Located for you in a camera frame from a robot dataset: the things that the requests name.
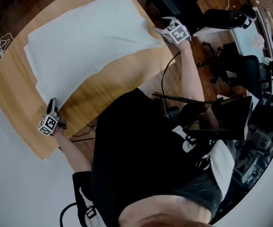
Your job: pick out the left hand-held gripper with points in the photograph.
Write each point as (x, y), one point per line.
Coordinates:
(48, 124)

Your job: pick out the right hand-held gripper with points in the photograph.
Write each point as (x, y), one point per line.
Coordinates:
(177, 33)

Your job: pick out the white pillowcase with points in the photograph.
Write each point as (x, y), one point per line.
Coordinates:
(91, 37)

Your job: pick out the person's left forearm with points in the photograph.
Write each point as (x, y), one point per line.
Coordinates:
(74, 152)

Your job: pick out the person's right forearm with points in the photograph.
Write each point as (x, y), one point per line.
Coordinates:
(193, 74)

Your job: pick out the black office chair with headrest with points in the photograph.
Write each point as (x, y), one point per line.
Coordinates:
(174, 1)

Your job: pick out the black mesh office chair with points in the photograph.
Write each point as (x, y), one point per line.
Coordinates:
(249, 70)

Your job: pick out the pink flower ornament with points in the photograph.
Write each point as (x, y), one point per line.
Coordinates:
(257, 41)

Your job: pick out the person's black shirt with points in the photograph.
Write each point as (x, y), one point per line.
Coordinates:
(136, 155)

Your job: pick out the person's head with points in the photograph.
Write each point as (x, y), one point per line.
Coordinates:
(164, 215)

